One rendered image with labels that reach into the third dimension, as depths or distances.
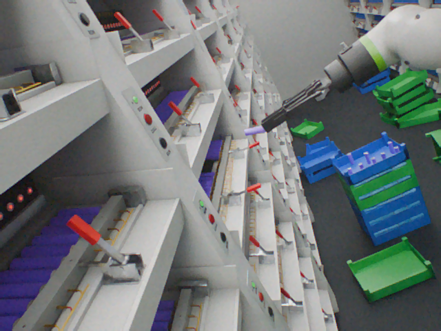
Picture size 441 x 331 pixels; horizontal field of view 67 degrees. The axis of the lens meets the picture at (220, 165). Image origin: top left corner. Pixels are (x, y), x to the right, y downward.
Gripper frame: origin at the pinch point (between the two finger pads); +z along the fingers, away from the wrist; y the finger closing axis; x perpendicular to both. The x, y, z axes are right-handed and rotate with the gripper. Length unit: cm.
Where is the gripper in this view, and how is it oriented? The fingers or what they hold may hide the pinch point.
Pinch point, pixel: (275, 119)
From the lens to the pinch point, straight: 89.6
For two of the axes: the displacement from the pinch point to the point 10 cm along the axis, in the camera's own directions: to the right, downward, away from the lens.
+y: -1.4, 4.5, -8.8
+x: 6.2, 7.3, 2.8
